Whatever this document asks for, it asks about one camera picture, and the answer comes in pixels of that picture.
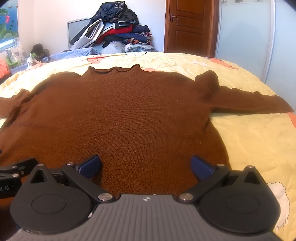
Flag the yellow printed quilt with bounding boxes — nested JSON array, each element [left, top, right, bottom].
[[0, 51, 296, 237]]

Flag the white crumpled paper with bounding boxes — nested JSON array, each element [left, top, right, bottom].
[[27, 53, 41, 68]]

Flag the pile of clothes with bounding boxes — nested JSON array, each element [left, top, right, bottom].
[[69, 1, 155, 55]]

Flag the brown knitted sweater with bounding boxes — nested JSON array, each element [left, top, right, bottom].
[[0, 64, 294, 205]]

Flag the blue quilted blanket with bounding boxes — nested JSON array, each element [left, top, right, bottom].
[[48, 47, 103, 62]]

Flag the grey framed panel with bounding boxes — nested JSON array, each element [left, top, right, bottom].
[[67, 17, 93, 50]]

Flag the orange bag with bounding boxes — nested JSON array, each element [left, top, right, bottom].
[[0, 59, 10, 78]]

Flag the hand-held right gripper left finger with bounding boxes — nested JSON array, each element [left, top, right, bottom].
[[29, 155, 116, 205]]

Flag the frosted glass wardrobe door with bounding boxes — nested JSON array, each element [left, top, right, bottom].
[[214, 0, 296, 100]]

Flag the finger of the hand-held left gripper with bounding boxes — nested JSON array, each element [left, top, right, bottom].
[[0, 158, 39, 180]]

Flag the floral pillow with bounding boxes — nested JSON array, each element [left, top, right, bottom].
[[6, 42, 28, 68]]

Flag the window frame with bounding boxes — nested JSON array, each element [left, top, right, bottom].
[[0, 37, 17, 50]]

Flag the brown wooden door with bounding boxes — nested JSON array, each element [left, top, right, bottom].
[[164, 0, 220, 57]]

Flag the dark bag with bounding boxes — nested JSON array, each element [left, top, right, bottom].
[[30, 43, 50, 59]]

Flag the lotus wall poster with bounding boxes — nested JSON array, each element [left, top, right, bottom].
[[0, 7, 19, 40]]

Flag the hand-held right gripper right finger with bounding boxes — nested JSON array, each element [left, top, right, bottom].
[[178, 156, 262, 205]]

